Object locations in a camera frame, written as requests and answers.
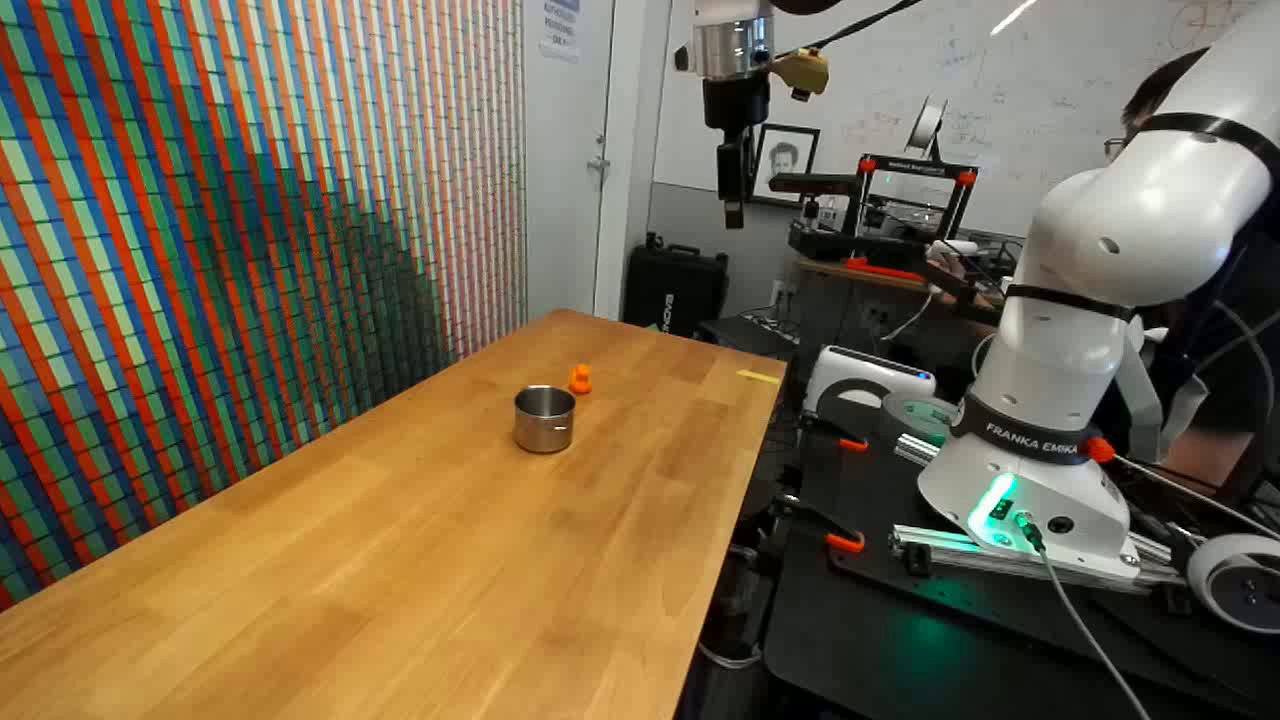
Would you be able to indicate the black case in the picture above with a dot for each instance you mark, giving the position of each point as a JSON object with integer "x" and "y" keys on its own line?
{"x": 675, "y": 284}

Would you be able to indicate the orange rubber duck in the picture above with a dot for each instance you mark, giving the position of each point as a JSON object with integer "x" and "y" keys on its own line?
{"x": 582, "y": 381}

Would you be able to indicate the black 3D printer frame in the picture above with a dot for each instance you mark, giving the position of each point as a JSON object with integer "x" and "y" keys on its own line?
{"x": 889, "y": 211}

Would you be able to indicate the framed portrait picture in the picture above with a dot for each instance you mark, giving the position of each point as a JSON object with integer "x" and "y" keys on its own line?
{"x": 782, "y": 150}

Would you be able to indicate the white box device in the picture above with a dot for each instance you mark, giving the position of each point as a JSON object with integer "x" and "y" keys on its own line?
{"x": 858, "y": 381}

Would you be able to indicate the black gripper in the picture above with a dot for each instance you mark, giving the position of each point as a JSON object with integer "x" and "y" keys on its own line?
{"x": 735, "y": 111}

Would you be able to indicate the orange black clamp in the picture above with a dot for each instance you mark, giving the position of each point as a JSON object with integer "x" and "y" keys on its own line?
{"x": 837, "y": 538}
{"x": 837, "y": 434}

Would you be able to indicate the orange black clamp front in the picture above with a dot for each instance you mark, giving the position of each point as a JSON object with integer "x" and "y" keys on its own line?
{"x": 837, "y": 434}

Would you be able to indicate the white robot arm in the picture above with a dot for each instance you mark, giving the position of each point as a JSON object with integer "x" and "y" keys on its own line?
{"x": 1140, "y": 229}

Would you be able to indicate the silver metal pot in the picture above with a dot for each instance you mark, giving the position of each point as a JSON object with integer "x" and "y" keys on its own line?
{"x": 545, "y": 417}

